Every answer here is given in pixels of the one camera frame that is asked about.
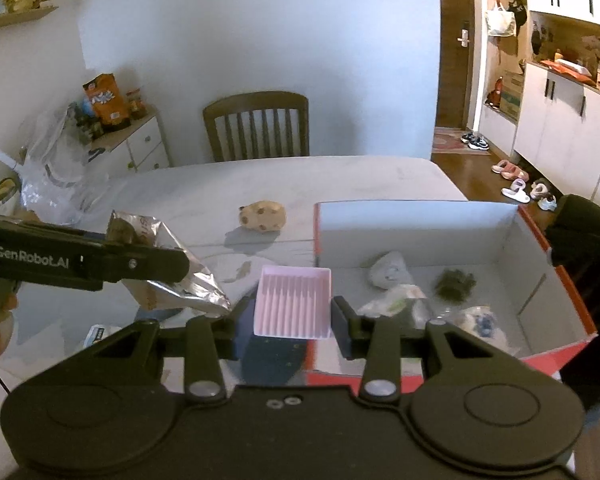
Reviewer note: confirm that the white printed packet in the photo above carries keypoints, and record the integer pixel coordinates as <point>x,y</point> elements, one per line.
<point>102,335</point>

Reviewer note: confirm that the red cardboard box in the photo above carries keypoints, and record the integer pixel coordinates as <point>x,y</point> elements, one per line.
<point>430,230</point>

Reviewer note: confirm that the pink plastic tray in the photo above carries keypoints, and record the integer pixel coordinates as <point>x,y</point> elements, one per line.
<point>292,302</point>

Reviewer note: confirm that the dark sneakers pair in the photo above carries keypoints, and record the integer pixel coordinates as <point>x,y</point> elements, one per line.
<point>475,141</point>

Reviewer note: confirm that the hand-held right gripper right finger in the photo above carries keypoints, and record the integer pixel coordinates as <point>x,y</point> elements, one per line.
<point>341,330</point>

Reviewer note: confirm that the tan spotted hamster toy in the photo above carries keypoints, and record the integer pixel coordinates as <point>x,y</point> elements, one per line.
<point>262,216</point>

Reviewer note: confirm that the printed carton box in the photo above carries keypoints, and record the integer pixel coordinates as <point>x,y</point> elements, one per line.
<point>512,92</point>

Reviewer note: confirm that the clear bag with toy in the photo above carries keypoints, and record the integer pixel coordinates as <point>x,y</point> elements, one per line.
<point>480,322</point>

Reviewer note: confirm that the silver foil snack bag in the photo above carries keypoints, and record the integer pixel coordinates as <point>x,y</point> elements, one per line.
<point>195,285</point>

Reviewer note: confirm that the white round pouch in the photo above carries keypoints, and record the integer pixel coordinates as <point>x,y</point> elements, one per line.
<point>387,270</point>

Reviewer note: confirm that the brown jar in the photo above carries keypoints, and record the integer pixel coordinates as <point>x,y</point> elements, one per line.
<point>136,105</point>

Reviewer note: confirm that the black chair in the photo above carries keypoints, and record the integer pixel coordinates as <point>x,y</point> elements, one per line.
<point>590,260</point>

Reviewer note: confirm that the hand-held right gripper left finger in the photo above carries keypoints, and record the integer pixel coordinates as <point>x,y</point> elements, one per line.
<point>242,332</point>

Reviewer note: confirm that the green white wrapper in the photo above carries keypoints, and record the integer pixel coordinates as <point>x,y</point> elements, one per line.
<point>395,300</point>

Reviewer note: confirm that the orange snack bag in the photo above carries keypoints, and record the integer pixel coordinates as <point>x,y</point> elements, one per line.
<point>107,102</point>

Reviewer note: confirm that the red brown bottle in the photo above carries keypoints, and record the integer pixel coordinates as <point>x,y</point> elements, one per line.
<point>495,94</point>

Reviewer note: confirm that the wooden slat chair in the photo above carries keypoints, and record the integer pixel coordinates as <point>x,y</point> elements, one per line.
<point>257,125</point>

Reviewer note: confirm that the dark green fuzzy item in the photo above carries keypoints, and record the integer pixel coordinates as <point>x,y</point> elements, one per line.
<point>455,285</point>

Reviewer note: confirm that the patterned doormat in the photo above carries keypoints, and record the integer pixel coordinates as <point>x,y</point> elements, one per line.
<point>447,144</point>

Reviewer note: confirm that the pink slippers pair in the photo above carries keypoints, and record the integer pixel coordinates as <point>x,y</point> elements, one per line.
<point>510,170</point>

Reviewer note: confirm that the white slippers pair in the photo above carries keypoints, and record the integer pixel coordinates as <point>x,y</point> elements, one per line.
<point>515,191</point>

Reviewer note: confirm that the brown wooden door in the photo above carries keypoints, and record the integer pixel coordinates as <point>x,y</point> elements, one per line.
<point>452,75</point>

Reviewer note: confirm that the grey shoes pair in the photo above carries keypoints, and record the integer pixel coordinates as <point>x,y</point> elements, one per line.
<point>544,197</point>

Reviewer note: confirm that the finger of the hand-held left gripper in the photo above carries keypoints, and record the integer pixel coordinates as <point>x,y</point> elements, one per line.
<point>155,265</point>

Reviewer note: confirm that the white side cabinet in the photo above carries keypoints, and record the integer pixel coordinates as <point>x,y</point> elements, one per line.
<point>140,147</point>

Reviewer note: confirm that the black hat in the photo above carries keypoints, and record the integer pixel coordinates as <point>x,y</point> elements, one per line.
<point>519,12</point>

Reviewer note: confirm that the yellow black tool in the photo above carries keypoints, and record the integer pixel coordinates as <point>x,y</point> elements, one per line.
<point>0,195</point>

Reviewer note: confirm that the pile of clear plastic bags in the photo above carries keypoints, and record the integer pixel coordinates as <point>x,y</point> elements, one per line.
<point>55,170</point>

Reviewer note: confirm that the white shoe cabinet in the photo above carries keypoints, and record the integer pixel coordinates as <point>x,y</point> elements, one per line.
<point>560,130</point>

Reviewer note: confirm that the orange red flat packet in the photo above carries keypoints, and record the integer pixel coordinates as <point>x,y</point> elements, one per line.
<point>567,67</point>

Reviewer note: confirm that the white tote bag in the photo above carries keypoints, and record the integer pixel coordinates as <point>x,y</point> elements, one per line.
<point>501,22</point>

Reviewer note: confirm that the white marble desktop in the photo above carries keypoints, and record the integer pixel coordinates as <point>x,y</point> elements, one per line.
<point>330,180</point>

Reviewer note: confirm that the wooden wall shelf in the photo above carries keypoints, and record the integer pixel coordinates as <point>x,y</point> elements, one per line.
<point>20,17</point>

